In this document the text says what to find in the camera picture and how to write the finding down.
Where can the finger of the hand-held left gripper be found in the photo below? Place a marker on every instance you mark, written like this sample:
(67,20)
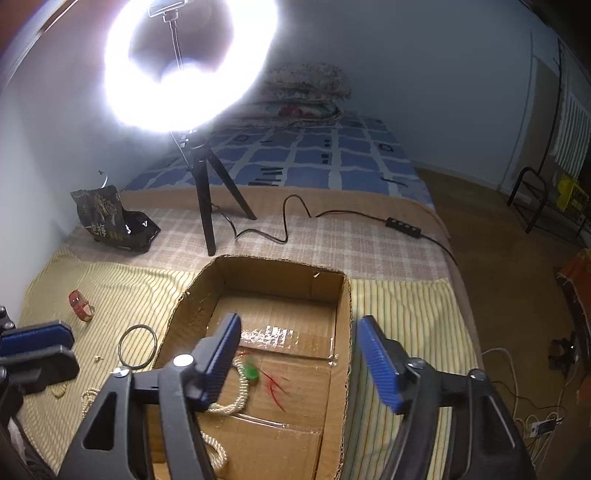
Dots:
(41,367)
(32,333)

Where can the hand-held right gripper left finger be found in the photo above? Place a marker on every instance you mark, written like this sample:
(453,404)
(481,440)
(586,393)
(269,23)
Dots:
(221,360)

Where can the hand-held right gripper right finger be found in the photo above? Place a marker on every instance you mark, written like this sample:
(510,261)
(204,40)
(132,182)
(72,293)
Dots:
(378,364)

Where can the cardboard box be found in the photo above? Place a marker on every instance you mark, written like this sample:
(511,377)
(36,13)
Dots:
(295,332)

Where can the black bangle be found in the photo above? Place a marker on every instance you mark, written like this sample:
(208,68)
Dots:
(121,344)

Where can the beige plaid blanket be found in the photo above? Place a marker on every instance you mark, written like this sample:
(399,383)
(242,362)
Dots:
(323,240)

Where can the black snack bag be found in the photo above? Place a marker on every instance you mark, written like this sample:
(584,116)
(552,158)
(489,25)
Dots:
(106,217)

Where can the black tripod stand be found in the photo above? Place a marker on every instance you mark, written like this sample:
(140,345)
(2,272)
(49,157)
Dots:
(205,207)

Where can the white power strip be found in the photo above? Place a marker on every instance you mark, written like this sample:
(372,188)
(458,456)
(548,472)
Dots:
(545,427)

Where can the small black floor object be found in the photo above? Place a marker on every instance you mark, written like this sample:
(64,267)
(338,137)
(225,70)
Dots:
(563,353)

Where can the orange covered box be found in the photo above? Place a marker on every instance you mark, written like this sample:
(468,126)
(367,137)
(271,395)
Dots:
(579,286)

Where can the blue checked bed sheet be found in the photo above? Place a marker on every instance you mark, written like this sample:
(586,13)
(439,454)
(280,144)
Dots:
(314,157)

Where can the black clothes rack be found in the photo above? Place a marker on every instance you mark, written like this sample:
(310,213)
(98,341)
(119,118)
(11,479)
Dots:
(531,203)

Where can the yellow box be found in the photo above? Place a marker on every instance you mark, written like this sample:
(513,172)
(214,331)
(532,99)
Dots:
(572,196)

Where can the pink patterned pillow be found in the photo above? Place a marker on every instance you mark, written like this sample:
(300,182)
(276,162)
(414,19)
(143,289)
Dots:
(304,87)

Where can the striped towel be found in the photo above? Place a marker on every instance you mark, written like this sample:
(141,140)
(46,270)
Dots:
(572,134)

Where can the phone holder clamp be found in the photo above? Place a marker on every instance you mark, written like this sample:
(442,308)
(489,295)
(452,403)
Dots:
(165,10)

